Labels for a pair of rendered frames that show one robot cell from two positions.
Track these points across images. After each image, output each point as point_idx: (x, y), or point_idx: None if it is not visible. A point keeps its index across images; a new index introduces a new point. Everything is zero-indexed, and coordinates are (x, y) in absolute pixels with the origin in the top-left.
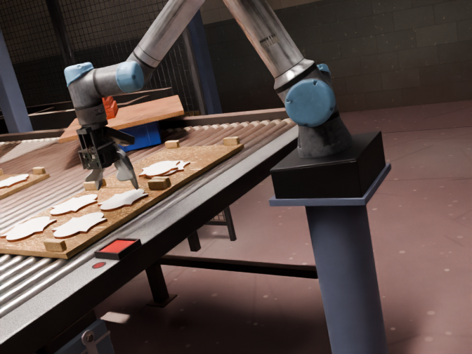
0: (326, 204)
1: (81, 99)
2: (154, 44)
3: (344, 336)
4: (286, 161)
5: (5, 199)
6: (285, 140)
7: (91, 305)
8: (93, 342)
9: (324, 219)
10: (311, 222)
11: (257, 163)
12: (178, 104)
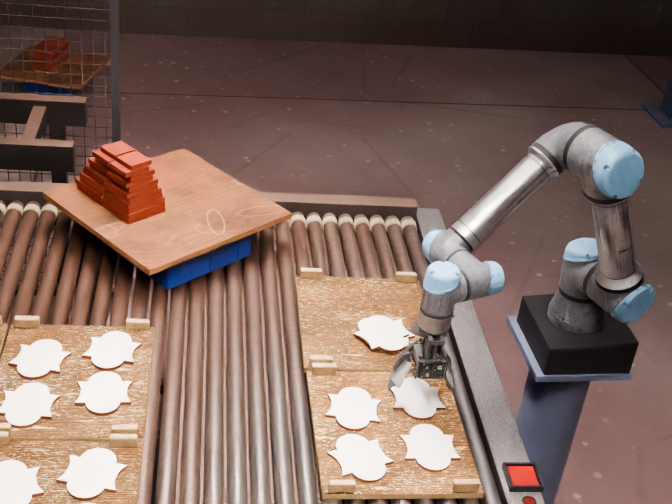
0: (595, 379)
1: (448, 309)
2: (489, 230)
3: None
4: (551, 334)
5: (155, 388)
6: None
7: None
8: None
9: (571, 387)
10: (551, 388)
11: (477, 319)
12: (247, 188)
